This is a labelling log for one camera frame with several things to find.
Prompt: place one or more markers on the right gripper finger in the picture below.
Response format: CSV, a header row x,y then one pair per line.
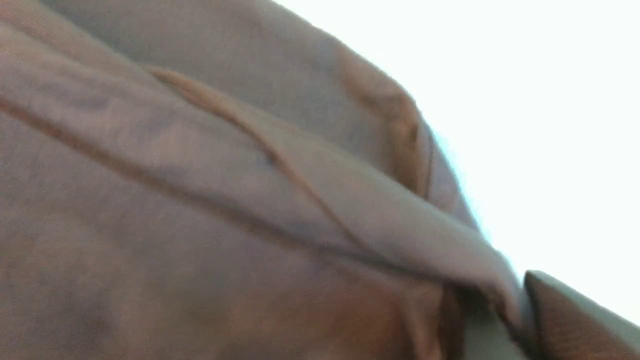
x,y
571,326

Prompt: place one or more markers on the dark gray long-sleeve shirt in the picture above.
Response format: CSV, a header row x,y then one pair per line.
x,y
221,180

